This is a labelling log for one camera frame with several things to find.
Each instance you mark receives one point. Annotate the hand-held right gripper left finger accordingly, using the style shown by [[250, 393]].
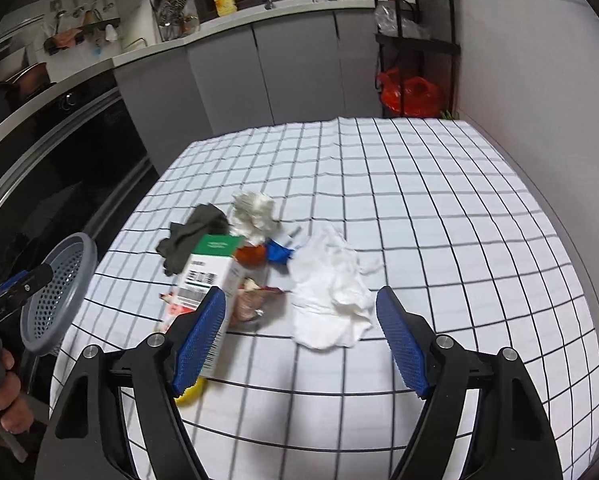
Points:
[[202, 345]]

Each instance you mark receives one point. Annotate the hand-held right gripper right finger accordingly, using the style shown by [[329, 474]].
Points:
[[404, 345]]

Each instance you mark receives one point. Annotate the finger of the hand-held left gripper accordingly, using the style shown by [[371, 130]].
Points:
[[34, 276]]

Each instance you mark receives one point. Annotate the grey perforated plastic basket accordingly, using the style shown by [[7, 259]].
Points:
[[54, 300]]

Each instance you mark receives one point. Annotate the red and white wrapper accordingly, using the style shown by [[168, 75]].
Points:
[[172, 310]]

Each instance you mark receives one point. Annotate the yellow peel piece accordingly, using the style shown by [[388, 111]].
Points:
[[192, 394]]

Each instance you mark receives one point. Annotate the white and green carton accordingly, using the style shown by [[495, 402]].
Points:
[[207, 275]]

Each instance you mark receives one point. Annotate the white paper towel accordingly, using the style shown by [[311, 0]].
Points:
[[324, 300]]

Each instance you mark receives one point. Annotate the orange peel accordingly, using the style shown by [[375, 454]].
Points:
[[252, 256]]

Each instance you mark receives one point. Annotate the dark green cloth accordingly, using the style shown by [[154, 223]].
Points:
[[189, 240]]

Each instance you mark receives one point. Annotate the blue plastic wrapper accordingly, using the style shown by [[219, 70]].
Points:
[[278, 252]]

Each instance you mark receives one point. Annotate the white tissue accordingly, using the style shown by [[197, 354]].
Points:
[[252, 210]]

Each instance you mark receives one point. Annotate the person's left hand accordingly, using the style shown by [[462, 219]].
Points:
[[11, 400]]

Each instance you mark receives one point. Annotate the black built-in oven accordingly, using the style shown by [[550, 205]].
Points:
[[54, 160]]

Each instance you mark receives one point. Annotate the white checked tablecloth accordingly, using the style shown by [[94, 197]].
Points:
[[429, 210]]

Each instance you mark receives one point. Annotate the copper pan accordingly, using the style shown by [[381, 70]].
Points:
[[26, 77]]

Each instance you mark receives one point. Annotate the green vegetable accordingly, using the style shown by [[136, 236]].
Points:
[[447, 115]]

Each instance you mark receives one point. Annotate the range hood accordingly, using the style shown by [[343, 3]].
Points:
[[9, 40]]

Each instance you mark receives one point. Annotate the grey kitchen cabinet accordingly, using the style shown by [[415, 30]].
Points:
[[299, 70]]

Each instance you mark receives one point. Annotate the black metal shelf rack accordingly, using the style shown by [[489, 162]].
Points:
[[449, 47]]

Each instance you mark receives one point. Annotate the dish rack with pot lids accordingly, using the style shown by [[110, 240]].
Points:
[[172, 7]]

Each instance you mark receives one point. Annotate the clear plastic bags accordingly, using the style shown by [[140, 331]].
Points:
[[402, 22]]

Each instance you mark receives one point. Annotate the yellow detergent bottle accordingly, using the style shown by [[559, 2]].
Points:
[[225, 5]]

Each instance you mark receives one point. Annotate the wall rail with utensils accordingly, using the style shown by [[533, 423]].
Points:
[[79, 27]]

